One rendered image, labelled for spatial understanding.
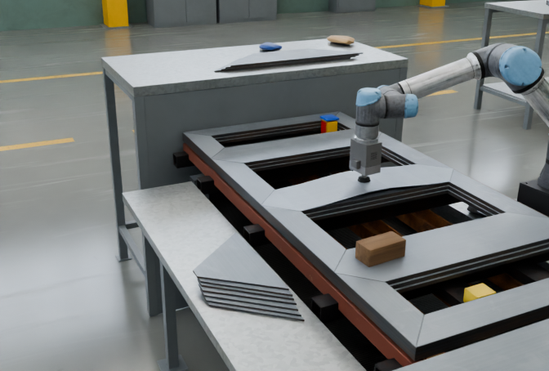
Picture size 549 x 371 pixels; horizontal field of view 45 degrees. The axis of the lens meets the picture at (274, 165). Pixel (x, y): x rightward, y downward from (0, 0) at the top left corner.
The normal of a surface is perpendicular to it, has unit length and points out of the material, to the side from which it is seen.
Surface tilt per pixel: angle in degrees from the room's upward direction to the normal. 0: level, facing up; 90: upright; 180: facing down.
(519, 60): 81
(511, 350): 0
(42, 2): 90
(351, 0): 90
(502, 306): 0
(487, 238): 0
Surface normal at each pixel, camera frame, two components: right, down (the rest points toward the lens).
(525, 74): 0.04, 0.20
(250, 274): 0.00, -0.93
